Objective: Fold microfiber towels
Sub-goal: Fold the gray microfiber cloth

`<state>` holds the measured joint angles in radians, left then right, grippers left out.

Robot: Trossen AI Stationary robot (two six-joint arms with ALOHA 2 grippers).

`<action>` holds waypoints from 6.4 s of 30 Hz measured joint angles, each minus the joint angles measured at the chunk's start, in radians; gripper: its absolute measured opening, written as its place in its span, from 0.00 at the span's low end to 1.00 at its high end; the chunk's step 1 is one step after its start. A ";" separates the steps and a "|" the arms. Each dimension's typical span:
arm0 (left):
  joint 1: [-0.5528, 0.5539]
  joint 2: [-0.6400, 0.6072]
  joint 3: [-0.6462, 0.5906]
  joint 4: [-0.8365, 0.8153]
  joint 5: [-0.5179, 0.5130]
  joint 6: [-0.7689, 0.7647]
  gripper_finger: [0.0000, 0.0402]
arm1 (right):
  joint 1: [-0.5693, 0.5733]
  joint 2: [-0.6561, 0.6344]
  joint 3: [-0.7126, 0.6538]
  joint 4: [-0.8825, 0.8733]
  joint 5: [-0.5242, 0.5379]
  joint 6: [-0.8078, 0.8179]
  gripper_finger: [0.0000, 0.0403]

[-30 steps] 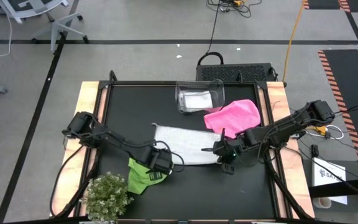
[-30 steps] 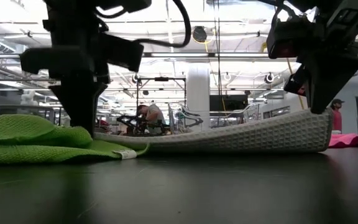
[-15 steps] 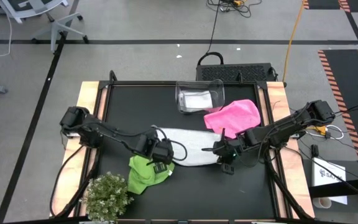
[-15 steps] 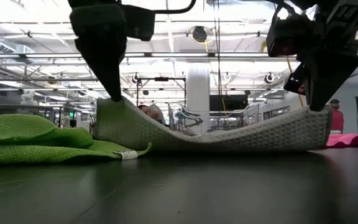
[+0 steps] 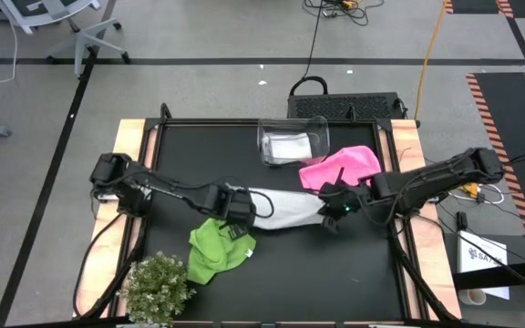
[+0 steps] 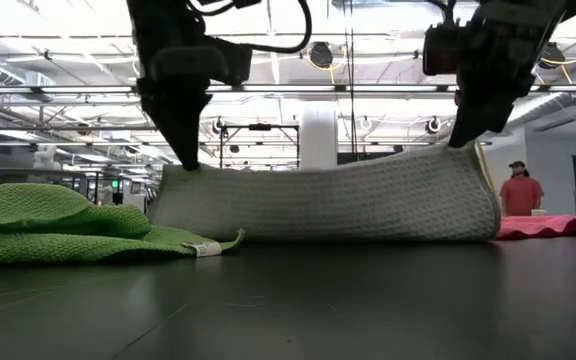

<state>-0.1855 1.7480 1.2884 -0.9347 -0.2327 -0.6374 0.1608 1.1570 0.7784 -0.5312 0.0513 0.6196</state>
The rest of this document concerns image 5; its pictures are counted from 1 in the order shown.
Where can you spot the small potted plant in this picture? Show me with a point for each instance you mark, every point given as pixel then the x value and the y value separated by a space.
pixel 155 289

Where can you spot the grey office chair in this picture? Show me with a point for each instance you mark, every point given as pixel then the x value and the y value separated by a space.
pixel 80 38

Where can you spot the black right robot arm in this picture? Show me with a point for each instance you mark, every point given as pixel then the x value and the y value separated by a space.
pixel 435 175

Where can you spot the pink microfiber towel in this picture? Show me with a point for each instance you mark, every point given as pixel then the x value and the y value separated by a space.
pixel 349 164

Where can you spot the white power strip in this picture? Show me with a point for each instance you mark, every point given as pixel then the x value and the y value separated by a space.
pixel 105 198

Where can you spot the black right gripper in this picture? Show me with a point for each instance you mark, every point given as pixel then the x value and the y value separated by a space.
pixel 344 198

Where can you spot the black computer case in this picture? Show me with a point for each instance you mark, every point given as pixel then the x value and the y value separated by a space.
pixel 342 107

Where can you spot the black aluminium table frame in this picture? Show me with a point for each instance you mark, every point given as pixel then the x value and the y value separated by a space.
pixel 399 273

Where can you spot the yellow connector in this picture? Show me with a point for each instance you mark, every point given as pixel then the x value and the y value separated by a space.
pixel 470 188

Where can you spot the green microfiber towel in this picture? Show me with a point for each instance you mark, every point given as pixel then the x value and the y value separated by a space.
pixel 212 255

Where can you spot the black adapter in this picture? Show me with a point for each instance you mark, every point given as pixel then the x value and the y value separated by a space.
pixel 461 221

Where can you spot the clear plastic bin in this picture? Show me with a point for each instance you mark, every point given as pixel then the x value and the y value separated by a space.
pixel 317 136

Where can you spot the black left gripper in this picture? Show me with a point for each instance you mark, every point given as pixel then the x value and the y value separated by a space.
pixel 235 207

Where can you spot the black metal beam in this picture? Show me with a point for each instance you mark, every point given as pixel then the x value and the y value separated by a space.
pixel 495 274

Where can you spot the black mat orange-striped edges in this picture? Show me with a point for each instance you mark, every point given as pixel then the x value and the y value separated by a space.
pixel 508 118
pixel 474 5

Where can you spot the tape roll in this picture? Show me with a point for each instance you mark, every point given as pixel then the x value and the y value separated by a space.
pixel 472 297

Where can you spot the dark desk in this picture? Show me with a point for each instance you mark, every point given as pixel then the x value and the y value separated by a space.
pixel 522 246

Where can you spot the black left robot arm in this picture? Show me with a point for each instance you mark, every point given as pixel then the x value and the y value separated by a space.
pixel 176 193

